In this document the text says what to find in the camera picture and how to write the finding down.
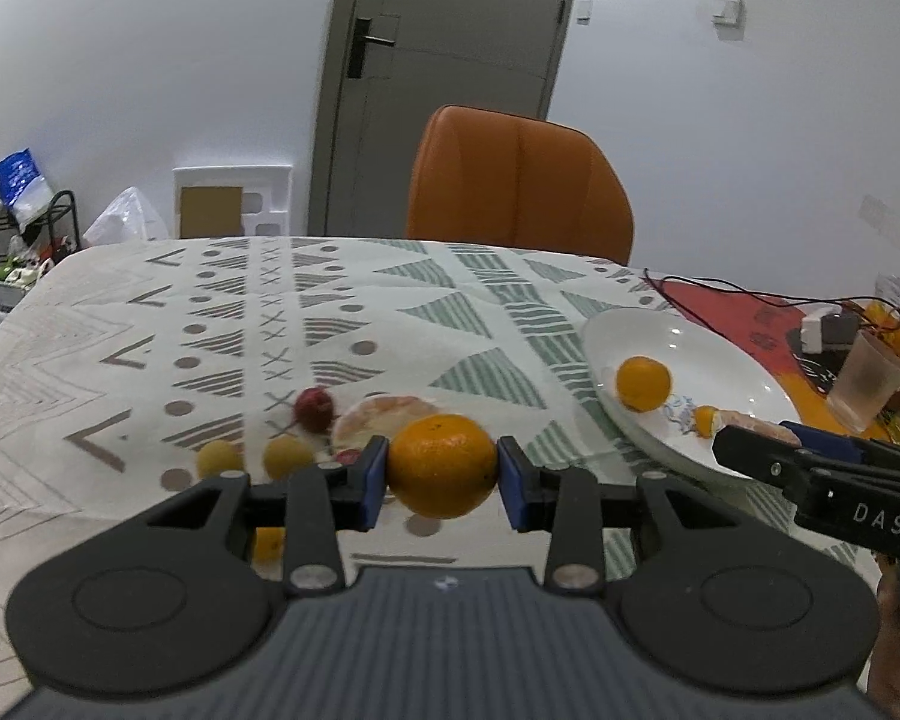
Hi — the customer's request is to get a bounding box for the green-yellow small fruit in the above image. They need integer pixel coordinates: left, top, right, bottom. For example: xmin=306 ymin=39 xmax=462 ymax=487
xmin=263 ymin=434 xmax=315 ymax=481
xmin=196 ymin=440 xmax=245 ymax=479

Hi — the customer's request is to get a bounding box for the small orange kumquat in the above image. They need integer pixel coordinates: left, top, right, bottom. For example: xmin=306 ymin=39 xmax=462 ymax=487
xmin=253 ymin=527 xmax=286 ymax=564
xmin=692 ymin=405 xmax=722 ymax=440

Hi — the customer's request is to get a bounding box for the large peeled pomelo segment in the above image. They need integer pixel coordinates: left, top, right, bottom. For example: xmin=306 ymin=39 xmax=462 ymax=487
xmin=329 ymin=395 xmax=439 ymax=455

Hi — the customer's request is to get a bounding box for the dark red small fruit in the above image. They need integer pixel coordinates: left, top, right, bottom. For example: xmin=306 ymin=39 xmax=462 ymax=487
xmin=292 ymin=387 xmax=336 ymax=434

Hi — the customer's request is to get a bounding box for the medium orange mandarin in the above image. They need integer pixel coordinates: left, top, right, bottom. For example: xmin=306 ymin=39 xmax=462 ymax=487
xmin=386 ymin=415 xmax=497 ymax=520

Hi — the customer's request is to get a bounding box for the large orange mandarin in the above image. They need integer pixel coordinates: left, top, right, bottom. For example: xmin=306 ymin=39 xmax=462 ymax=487
xmin=614 ymin=356 xmax=673 ymax=413

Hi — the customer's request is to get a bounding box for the small peeled pomelo segment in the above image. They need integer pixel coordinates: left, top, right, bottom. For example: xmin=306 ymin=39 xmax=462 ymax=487
xmin=712 ymin=410 xmax=802 ymax=447

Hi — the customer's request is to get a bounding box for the right hand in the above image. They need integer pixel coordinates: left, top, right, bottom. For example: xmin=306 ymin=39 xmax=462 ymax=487
xmin=866 ymin=553 xmax=900 ymax=718

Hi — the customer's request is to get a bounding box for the frosted plastic cup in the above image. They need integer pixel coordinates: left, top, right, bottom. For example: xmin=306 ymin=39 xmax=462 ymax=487
xmin=826 ymin=330 xmax=900 ymax=434

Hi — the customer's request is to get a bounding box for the white power adapter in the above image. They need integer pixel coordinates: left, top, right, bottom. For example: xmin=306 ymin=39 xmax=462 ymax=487
xmin=800 ymin=305 xmax=860 ymax=355

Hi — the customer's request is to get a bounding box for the red orange table mat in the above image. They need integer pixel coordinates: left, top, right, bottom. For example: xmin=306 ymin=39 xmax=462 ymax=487
xmin=642 ymin=268 xmax=850 ymax=436

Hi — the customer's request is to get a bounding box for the patterned white tablecloth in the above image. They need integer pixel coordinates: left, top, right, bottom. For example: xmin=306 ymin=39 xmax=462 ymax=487
xmin=0 ymin=235 xmax=883 ymax=699

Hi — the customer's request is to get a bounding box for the brown cardboard piece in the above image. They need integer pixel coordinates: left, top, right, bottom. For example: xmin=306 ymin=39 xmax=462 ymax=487
xmin=178 ymin=187 xmax=244 ymax=239

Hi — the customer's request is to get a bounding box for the white foam packaging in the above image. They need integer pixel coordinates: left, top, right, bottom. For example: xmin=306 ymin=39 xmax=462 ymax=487
xmin=173 ymin=164 xmax=292 ymax=239

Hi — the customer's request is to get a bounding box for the orange leather chair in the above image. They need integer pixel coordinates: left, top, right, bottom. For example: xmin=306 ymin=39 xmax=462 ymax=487
xmin=406 ymin=106 xmax=635 ymax=265

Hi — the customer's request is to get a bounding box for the white plastic bag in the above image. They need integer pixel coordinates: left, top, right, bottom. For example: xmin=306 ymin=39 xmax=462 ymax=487
xmin=82 ymin=187 xmax=170 ymax=245

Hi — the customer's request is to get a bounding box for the black metal shelf rack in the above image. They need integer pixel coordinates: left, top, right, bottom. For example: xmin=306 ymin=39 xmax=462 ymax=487
xmin=0 ymin=190 xmax=82 ymax=270

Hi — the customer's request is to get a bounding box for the blue plastic bag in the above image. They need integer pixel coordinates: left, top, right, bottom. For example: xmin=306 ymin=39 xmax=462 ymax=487
xmin=0 ymin=149 xmax=55 ymax=227

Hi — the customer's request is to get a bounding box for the black usb cable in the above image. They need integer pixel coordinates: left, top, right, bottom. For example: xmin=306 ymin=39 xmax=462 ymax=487
xmin=642 ymin=266 xmax=900 ymax=361

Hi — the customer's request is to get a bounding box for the grey door with handle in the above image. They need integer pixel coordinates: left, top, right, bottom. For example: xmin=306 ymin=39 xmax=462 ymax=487
xmin=307 ymin=0 xmax=572 ymax=238

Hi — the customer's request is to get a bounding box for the white light switch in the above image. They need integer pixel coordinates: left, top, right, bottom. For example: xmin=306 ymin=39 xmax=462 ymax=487
xmin=712 ymin=0 xmax=745 ymax=29

